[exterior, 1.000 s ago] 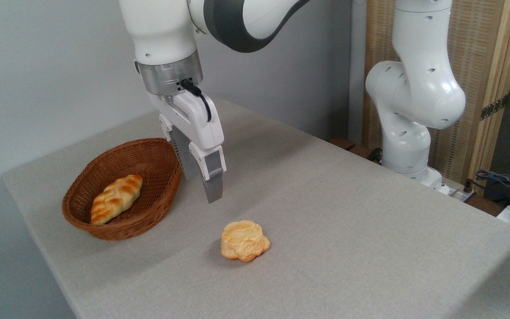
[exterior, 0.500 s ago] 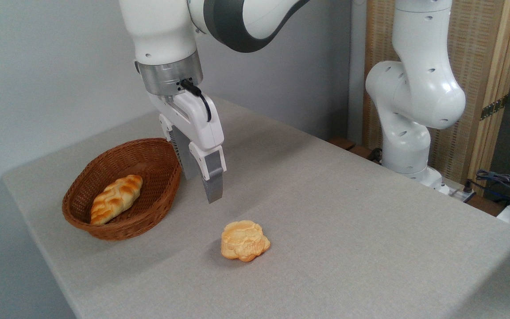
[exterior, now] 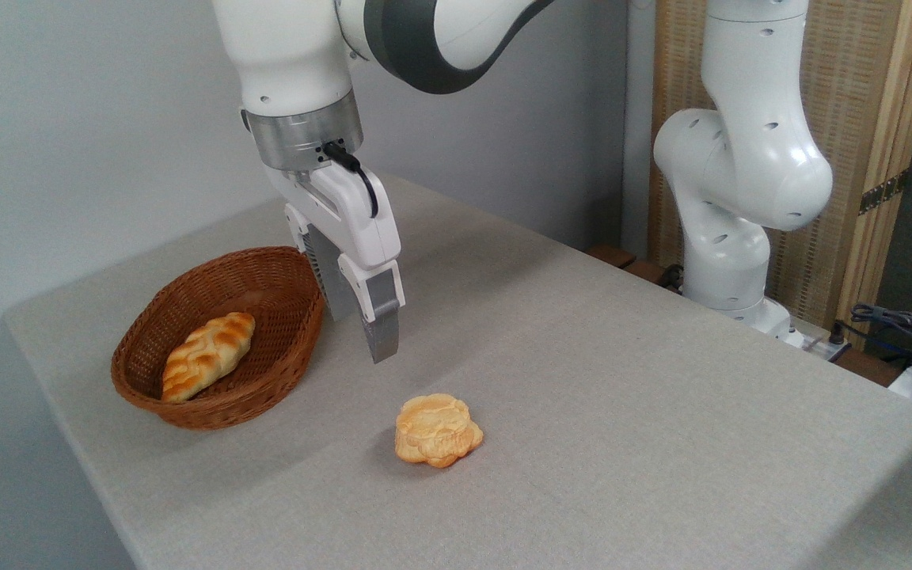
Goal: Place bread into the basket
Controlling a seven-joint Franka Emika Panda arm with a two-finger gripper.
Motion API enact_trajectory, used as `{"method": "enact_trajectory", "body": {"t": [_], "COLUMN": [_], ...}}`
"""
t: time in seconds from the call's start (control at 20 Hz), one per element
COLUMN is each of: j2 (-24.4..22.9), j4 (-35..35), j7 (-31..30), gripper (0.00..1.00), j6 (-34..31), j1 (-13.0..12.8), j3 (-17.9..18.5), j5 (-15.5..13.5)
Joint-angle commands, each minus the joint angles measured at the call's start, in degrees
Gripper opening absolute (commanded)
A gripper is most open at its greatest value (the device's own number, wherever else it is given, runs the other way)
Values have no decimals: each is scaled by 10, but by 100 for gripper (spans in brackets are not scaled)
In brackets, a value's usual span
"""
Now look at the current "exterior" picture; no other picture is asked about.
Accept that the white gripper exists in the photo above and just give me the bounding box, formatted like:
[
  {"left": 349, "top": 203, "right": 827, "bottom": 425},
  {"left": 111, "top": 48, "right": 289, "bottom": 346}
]
[{"left": 263, "top": 162, "right": 407, "bottom": 365}]

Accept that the round flower-shaped bread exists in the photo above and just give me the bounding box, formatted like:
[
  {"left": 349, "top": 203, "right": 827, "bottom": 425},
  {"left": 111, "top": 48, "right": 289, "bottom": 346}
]
[{"left": 394, "top": 393, "right": 484, "bottom": 469}]

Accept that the brown wicker basket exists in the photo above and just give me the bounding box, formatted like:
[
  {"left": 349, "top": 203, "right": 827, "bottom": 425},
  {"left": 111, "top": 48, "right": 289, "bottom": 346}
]
[{"left": 111, "top": 246, "right": 325, "bottom": 431}]

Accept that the braided golden bread loaf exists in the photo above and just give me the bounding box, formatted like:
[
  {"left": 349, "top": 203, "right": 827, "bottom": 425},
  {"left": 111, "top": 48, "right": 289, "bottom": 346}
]
[{"left": 161, "top": 312, "right": 256, "bottom": 403}]

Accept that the grey tablecloth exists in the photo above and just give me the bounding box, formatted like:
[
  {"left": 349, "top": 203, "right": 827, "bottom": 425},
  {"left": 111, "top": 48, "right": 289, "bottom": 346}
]
[{"left": 3, "top": 170, "right": 912, "bottom": 570}]

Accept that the brown wooden plank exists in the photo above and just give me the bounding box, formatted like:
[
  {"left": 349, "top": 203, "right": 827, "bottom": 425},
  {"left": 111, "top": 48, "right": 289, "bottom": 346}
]
[{"left": 585, "top": 244, "right": 682, "bottom": 291}]

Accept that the wooden woven folding screen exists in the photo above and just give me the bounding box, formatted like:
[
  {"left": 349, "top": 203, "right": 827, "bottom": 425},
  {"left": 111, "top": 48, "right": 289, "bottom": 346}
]
[{"left": 648, "top": 0, "right": 912, "bottom": 349}]

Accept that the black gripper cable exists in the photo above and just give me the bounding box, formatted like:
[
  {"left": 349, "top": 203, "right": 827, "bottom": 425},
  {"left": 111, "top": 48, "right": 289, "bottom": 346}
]
[{"left": 323, "top": 141, "right": 380, "bottom": 220}]

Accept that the bundle of dark cables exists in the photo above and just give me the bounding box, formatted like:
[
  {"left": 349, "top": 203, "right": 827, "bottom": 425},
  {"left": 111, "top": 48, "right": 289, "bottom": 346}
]
[{"left": 832, "top": 303, "right": 912, "bottom": 373}]

